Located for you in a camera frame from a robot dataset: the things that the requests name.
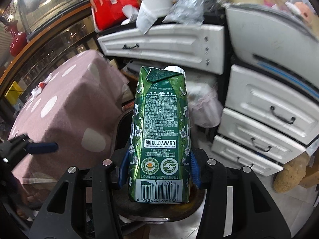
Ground green milk carton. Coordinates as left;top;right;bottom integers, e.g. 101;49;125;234
128;66;191;204

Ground dark brown trash bin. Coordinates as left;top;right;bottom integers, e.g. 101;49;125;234
111;110;206;222

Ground pink polka dot tablecloth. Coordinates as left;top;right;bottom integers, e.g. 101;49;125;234
10;50;128;189

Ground white lower drawer unit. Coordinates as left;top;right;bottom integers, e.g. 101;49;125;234
211;65;318;176

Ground wooden railing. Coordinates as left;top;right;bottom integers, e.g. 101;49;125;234
0;0;101;110

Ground red ceramic vase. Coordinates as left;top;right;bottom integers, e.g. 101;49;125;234
5;20;28;57

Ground red gift bag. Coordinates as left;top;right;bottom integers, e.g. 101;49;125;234
89;0;140;32

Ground white folded paper bag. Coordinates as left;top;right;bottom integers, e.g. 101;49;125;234
136;2;158;35

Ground white drawer cabinet upper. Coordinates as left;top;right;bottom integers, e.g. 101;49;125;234
97;24;225;75

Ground white printer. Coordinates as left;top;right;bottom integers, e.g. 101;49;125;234
225;4;318;99

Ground white paper bucket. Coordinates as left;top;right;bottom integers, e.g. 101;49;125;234
142;0;173;17

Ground clear plastic bag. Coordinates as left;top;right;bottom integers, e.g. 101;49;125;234
162;0;213;25

